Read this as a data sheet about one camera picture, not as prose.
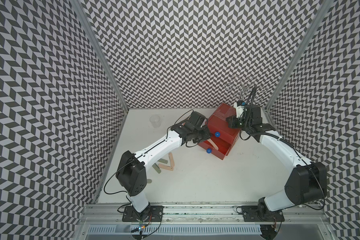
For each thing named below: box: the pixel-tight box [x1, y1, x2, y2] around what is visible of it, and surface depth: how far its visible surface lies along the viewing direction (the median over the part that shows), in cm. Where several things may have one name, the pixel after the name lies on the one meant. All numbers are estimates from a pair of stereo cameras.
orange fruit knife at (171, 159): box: [168, 152, 175, 168], surface depth 93 cm
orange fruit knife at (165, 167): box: [158, 163, 174, 171], surface depth 92 cm
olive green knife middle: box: [152, 163, 162, 174], surface depth 90 cm
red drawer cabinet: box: [197, 103, 241, 160], surface depth 87 cm
